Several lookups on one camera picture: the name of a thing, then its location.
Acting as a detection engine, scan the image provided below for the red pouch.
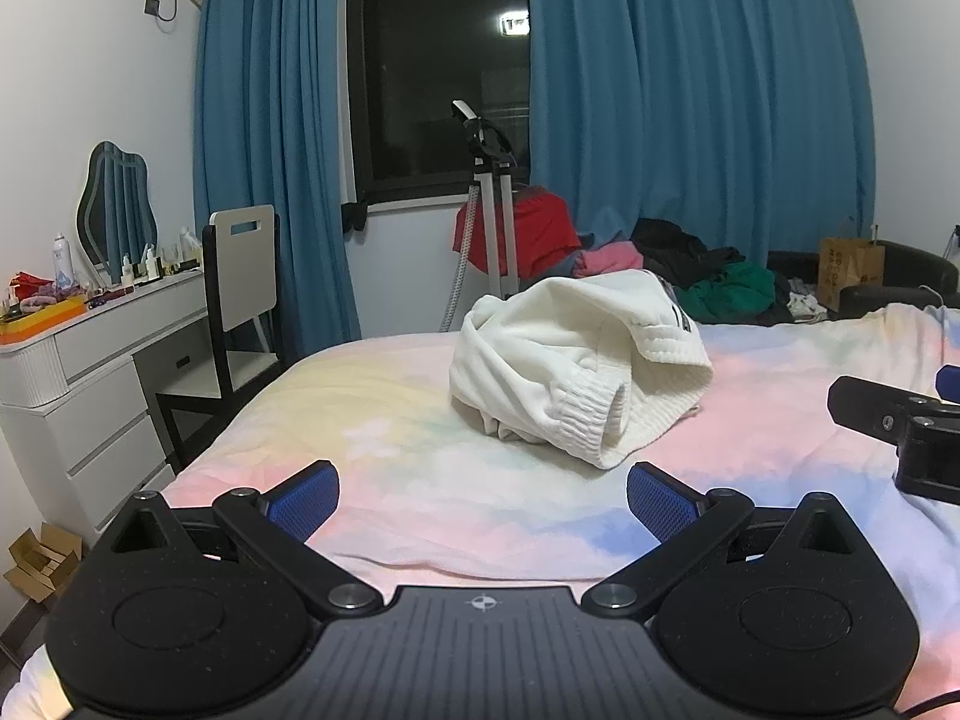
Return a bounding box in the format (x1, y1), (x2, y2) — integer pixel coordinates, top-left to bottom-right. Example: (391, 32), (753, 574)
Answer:
(7, 270), (58, 302)

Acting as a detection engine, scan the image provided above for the cardboard box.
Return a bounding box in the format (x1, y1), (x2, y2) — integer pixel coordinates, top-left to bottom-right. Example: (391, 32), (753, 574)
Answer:
(4, 523), (86, 605)

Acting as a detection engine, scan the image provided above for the pink garment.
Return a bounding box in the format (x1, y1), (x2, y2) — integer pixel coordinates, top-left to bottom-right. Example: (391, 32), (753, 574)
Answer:
(574, 243), (646, 278)

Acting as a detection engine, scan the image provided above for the black garment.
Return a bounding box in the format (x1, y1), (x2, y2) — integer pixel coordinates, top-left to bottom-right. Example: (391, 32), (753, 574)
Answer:
(630, 217), (767, 290)

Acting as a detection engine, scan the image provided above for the orange tray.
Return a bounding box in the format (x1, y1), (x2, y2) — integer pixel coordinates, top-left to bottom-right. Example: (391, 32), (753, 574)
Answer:
(0, 295), (87, 346)

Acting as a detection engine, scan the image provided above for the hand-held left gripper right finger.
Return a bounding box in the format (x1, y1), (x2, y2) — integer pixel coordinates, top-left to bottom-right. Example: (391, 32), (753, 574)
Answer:
(580, 462), (856, 622)

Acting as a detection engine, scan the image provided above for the black sofa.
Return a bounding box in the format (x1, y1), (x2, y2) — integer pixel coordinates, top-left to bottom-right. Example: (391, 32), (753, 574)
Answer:
(765, 240), (960, 316)

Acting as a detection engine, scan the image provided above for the white and black chair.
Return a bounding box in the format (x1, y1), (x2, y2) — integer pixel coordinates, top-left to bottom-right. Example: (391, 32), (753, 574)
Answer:
(155, 204), (284, 475)

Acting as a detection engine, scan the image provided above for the garment steamer stand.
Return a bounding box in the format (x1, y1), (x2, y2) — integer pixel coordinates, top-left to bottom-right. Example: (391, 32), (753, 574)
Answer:
(439, 99), (523, 332)

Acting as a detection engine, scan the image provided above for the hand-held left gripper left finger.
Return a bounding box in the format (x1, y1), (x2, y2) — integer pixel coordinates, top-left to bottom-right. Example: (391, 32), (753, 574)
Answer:
(105, 460), (382, 622)

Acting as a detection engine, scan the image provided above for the row of cosmetic bottles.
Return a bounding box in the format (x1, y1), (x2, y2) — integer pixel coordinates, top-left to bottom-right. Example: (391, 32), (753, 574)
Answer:
(118, 225), (205, 287)

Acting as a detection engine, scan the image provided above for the white patterned garment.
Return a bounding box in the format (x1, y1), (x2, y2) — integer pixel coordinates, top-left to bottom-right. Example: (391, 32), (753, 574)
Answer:
(786, 291), (829, 325)

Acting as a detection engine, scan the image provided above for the green garment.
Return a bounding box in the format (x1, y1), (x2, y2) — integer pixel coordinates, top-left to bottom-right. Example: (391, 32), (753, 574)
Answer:
(685, 261), (778, 325)

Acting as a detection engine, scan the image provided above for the pastel tie-dye blanket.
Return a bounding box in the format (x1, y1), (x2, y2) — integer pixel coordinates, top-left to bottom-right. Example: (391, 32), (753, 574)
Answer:
(15, 300), (960, 720)

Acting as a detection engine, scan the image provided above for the blue curtain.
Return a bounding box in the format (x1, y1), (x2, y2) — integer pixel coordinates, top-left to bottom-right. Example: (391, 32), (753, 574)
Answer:
(521, 0), (878, 295)
(191, 0), (365, 361)

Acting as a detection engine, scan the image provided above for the red garment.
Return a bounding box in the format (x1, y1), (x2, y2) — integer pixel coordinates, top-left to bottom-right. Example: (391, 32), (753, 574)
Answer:
(451, 190), (583, 280)

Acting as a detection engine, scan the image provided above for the wavy vanity mirror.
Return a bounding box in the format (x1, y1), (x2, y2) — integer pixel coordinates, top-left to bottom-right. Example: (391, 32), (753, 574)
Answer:
(77, 141), (160, 272)

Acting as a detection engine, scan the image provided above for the white dressing table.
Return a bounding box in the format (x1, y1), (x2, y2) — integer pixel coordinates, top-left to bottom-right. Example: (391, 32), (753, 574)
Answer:
(0, 266), (215, 533)

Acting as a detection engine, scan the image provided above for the white knit sweater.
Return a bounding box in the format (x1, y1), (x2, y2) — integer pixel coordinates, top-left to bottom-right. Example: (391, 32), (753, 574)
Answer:
(448, 270), (715, 472)

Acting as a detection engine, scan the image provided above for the dark window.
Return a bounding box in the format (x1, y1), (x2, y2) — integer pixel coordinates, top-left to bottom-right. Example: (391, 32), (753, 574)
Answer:
(345, 0), (533, 205)

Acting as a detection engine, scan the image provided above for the brown paper bag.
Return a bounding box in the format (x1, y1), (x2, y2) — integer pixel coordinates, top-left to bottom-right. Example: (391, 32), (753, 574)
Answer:
(819, 221), (887, 313)

